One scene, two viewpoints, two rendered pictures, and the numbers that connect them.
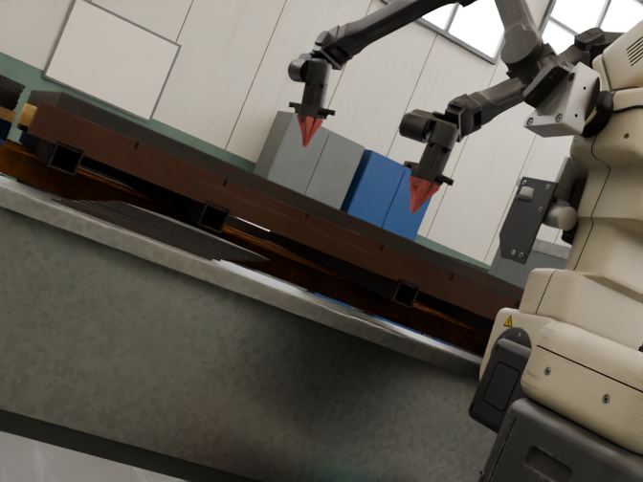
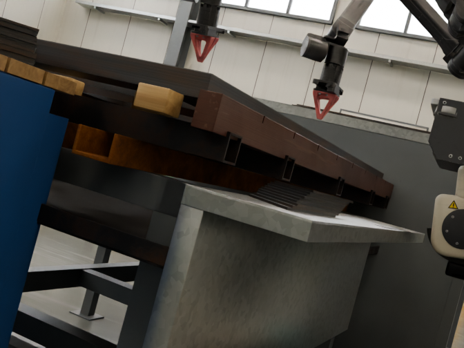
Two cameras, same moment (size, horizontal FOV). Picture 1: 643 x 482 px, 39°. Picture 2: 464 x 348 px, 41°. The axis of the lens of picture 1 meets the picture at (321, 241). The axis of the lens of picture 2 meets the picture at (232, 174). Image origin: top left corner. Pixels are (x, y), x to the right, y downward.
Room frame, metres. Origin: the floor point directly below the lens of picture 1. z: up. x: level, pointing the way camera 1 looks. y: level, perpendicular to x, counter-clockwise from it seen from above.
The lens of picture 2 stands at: (0.85, 1.14, 0.72)
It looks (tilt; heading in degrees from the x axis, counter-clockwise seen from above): 0 degrees down; 318
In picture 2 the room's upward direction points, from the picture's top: 15 degrees clockwise
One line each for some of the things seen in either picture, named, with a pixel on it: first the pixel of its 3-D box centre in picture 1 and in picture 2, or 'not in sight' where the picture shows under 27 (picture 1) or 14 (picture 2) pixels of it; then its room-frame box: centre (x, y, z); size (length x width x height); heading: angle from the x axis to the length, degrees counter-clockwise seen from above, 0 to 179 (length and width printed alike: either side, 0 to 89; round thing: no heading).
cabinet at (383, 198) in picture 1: (366, 239); not in sight; (11.04, -0.50, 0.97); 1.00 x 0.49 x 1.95; 117
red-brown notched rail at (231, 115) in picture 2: (409, 271); (335, 168); (1.92, -0.19, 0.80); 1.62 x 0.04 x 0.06; 113
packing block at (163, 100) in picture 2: (34, 118); (159, 100); (1.69, 0.58, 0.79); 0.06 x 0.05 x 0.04; 23
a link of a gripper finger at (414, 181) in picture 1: (424, 194); (324, 103); (2.00, -0.17, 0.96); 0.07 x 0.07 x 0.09; 24
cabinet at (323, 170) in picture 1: (290, 207); not in sight; (10.55, 0.48, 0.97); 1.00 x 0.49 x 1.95; 117
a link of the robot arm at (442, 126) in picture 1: (441, 136); (334, 56); (2.00, -0.16, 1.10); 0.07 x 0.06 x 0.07; 61
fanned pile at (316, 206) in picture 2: (159, 227); (295, 196); (1.62, 0.28, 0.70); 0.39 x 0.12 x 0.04; 113
